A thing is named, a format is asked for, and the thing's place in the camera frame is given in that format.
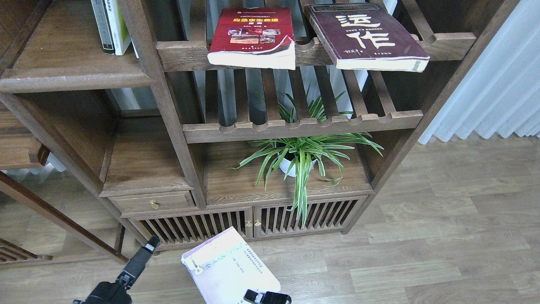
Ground dark wooden bookshelf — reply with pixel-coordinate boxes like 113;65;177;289
1;0;518;250

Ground white plant pot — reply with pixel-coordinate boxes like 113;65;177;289
279;153;318;178

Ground red paperback book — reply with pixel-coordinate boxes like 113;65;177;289
208;7;296;70

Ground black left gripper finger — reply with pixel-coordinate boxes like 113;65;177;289
121;236;161;281

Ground white green upright book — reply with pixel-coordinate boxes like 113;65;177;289
105;0;132;56

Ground spider plant green leaves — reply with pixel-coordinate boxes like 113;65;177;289
230;82;384;228

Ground brass drawer knob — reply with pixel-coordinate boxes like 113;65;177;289
149;200;160;209

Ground pale lavender paperback book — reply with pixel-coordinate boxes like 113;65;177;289
181;227;281;304

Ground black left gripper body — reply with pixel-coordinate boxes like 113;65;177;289
73;275;133;304

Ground maroon book white characters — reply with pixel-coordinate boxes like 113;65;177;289
304;3;430;73

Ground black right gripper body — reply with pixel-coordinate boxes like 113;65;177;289
259;292;292;304

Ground white sheer curtain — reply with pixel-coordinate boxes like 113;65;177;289
418;0;540;144

